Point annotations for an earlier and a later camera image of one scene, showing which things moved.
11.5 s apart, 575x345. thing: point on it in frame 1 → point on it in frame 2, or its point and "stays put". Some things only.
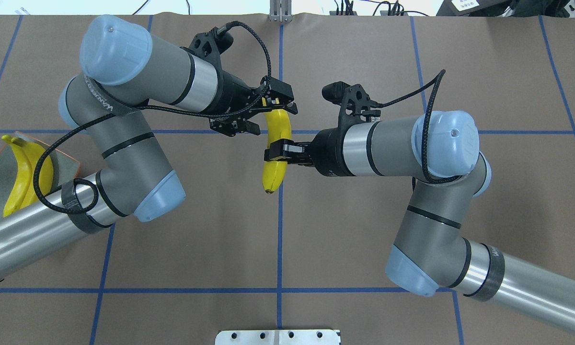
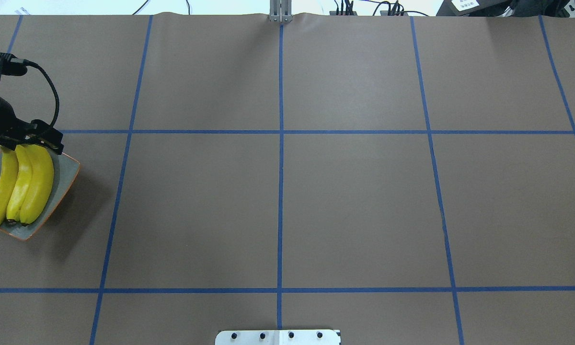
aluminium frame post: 281,11 stays put
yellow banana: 279,131 → 42,167
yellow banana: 45,173 → 25,166
